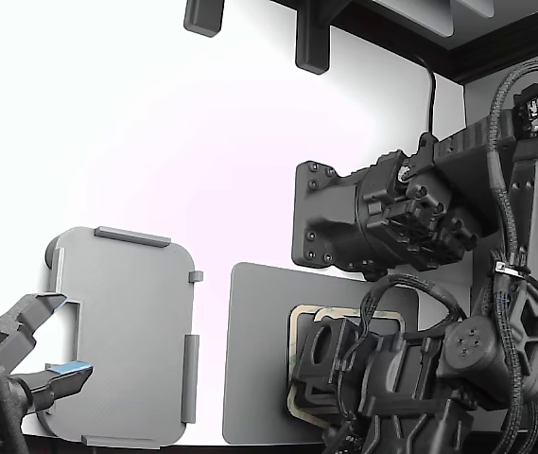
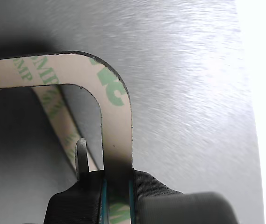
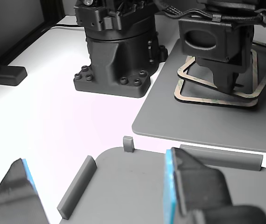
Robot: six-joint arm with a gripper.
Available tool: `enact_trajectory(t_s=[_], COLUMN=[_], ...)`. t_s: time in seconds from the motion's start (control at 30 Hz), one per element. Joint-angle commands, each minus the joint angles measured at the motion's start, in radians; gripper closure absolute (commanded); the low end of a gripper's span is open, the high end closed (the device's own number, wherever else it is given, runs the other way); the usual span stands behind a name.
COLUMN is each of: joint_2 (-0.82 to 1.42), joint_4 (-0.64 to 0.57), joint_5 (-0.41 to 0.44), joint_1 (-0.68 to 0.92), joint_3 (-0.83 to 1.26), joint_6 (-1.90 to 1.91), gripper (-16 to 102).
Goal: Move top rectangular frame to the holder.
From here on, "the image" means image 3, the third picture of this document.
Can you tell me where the grey idle gripper finger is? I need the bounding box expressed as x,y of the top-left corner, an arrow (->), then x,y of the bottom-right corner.
162,147 -> 266,224
0,158 -> 51,224

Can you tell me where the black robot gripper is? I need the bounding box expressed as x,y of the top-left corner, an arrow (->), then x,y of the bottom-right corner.
178,15 -> 255,94

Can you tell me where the black six-joint robot arm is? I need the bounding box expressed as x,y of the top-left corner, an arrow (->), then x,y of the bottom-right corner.
73,0 -> 266,99

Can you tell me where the dark grey flat mat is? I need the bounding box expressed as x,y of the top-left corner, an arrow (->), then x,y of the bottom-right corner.
131,38 -> 266,154

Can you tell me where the black stand foot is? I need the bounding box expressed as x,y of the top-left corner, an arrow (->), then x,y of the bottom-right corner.
0,34 -> 28,87

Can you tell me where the black braided cable harness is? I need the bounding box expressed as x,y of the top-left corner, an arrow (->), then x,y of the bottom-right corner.
153,0 -> 266,23

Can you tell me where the grey frame holder plate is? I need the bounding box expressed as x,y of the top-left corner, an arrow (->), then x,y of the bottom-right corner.
56,136 -> 266,224

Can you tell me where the thin black cable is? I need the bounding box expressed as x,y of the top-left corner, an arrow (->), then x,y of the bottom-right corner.
50,22 -> 87,29

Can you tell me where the black enclosure frame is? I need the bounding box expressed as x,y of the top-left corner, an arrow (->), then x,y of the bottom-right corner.
0,0 -> 66,66

